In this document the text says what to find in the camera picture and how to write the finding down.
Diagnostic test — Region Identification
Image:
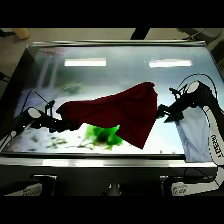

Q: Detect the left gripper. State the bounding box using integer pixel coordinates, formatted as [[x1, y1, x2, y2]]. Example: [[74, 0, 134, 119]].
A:
[[49, 117, 80, 134]]

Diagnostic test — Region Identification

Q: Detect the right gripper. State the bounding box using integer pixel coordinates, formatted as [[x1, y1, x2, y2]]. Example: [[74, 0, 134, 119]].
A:
[[156, 99, 185, 124]]

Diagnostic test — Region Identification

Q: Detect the dark red garment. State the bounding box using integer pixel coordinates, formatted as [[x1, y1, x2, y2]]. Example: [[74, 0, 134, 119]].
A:
[[55, 81, 160, 150]]

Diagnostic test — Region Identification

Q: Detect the light blue garment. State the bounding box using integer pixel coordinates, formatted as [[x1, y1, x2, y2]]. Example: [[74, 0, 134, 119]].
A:
[[174, 105, 213, 164]]

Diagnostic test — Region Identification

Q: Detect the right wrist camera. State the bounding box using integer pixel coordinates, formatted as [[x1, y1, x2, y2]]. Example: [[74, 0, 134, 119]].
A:
[[168, 86, 182, 100]]

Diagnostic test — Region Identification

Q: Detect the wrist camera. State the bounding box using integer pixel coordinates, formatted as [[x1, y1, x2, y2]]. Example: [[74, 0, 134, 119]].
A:
[[168, 86, 182, 100], [44, 99, 57, 118]]

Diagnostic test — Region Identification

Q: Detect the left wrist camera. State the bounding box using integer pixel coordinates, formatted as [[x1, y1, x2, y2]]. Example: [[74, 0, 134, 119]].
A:
[[44, 99, 57, 118]]

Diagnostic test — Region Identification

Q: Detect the black cable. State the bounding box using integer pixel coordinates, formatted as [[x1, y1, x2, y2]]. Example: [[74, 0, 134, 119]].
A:
[[23, 88, 49, 112], [177, 72, 216, 93]]

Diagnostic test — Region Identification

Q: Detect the silver frame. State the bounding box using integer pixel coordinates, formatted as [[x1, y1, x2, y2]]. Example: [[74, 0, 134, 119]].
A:
[[0, 39, 222, 197]]

